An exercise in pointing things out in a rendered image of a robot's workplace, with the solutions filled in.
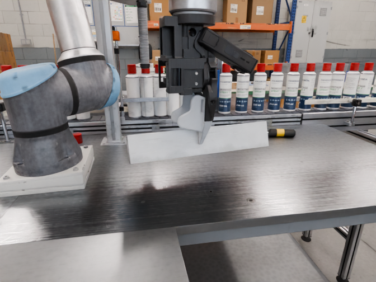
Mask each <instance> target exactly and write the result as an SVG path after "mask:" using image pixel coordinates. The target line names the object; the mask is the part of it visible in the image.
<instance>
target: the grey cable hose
mask: <svg viewBox="0 0 376 282"><path fill-rule="evenodd" d="M137 11H138V22H139V23H138V24H139V25H138V27H139V28H138V29H139V41H140V43H139V44H140V45H139V46H140V59H141V61H140V62H141V63H140V68H141V69H149V68H150V66H151V65H150V63H149V48H148V47H149V44H148V43H149V42H148V41H149V40H148V28H147V27H148V25H147V24H148V23H147V22H148V21H147V1H146V0H137Z"/></svg>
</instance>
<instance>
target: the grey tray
mask: <svg viewBox="0 0 376 282"><path fill-rule="evenodd" d="M198 136H199V132H198V131H194V130H188V129H184V130H173V131H163V132H156V133H146V134H135V135H127V136H126V146H127V151H128V158H129V161H130V164H135V163H143V162H151V161H160V160H165V159H173V158H181V157H190V156H198V155H203V154H212V153H220V152H228V151H237V150H241V149H250V148H258V147H267V146H269V141H268V134H267V123H266V121H261V122H254V123H243V124H233V125H222V126H211V127H210V129H209V132H208V134H207V136H206V138H205V140H204V141H203V143H202V144H198Z"/></svg>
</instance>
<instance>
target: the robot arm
mask: <svg viewBox="0 0 376 282"><path fill-rule="evenodd" d="M46 4H47V7H48V10H49V13H50V17H51V21H52V23H53V27H54V31H55V34H56V37H57V41H58V44H59V47H60V51H61V56H60V58H59V59H58V61H57V63H58V67H59V68H58V67H57V66H56V65H55V63H52V62H50V63H39V64H32V65H26V66H23V67H18V68H13V69H9V70H6V71H4V72H2V73H1V74H0V91H1V93H0V96H1V97H2V98H3V102H4V106H5V108H6V112H7V116H8V119H9V122H10V125H11V129H12V132H13V136H14V139H15V142H14V149H13V161H12V164H13V167H14V171H15V173H16V174H17V175H19V176H23V177H40V176H47V175H52V174H55V173H58V172H62V171H65V170H67V169H69V168H72V167H73V166H75V165H77V164H78V163H80V161H81V160H82V159H83V154H82V150H81V147H80V146H79V144H78V142H77V141H76V139H75V137H74V136H73V134H72V132H71V131H70V128H69V125H68V119H67V116H71V115H76V114H81V113H84V112H89V111H93V110H101V109H103V108H104V107H108V106H111V105H113V104H114V103H115V102H116V101H117V99H118V96H119V94H120V77H119V74H118V72H117V70H116V69H115V67H114V66H113V65H111V64H109V63H106V60H105V56H104V55H103V54H102V53H101V52H99V51H98V50H97V49H96V46H95V41H94V38H93V35H92V30H91V27H90V22H89V19H88V16H87V11H86V8H85V5H84V0H46ZM168 4H169V13H170V14H172V15H173V16H163V17H162V18H159V43H160V58H158V78H159V88H166V92H167V93H169V94H170V93H178V94H179V95H183V98H182V106H181V107H179V108H178V109H176V110H174V111H173V112H172V114H171V119H172V121H173V122H175V123H178V126H179V127H180V128H182V129H188V130H194V131H198V132H199V136H198V144H202V143H203V141H204V140H205V138H206V136H207V134H208V132H209V129H210V127H211V125H212V121H213V120H214V114H215V109H216V106H217V98H218V90H217V81H218V72H217V64H216V62H215V57H216V58H218V59H219V60H221V61H223V62H225V63H226V64H228V65H230V66H231V68H232V69H233V70H235V71H236V72H238V73H241V74H245V73H250V74H252V73H253V71H254V69H255V67H256V65H257V64H258V62H259V61H258V60H257V59H255V58H254V56H253V55H252V54H250V53H248V52H246V51H245V50H242V49H240V48H239V47H237V46H235V45H234V44H232V43H231V42H229V41H228V40H226V39H225V38H223V37H221V36H220V35H218V34H217V33H216V32H214V31H212V30H211V29H209V28H208V27H209V26H215V16H214V14H215V13H216V12H217V0H168ZM189 31H190V32H189ZM161 66H166V67H165V68H164V73H165V74H166V78H163V82H161Z"/></svg>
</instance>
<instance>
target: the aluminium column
mask: <svg viewBox="0 0 376 282"><path fill-rule="evenodd" d="M92 4H93V14H94V20H95V30H96V40H97V50H98V51H99V52H101V53H102V54H103V55H104V56H105V60H106V63H109V64H111V65H113V66H114V67H115V55H114V43H113V36H112V23H111V11H110V0H92ZM115 69H116V67H115ZM104 112H105V121H106V132H107V142H108V143H112V142H121V139H122V135H121V123H120V111H119V99H117V101H116V102H115V103H114V104H113V105H111V106H108V107H104Z"/></svg>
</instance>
